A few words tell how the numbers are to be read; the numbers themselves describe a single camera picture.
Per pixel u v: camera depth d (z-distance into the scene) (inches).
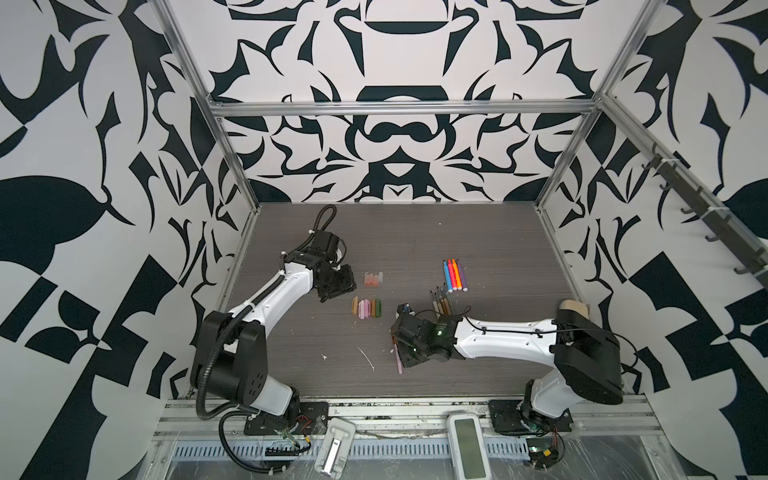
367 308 36.6
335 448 27.0
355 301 36.9
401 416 29.9
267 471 26.4
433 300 37.0
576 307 35.3
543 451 28.1
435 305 36.8
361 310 36.1
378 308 36.2
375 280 38.9
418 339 24.6
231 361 16.9
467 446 26.7
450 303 36.9
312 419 29.1
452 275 39.0
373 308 36.6
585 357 17.1
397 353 29.2
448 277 39.0
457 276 39.0
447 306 36.7
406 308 30.0
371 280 38.9
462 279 39.0
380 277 39.0
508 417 29.2
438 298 37.0
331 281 28.8
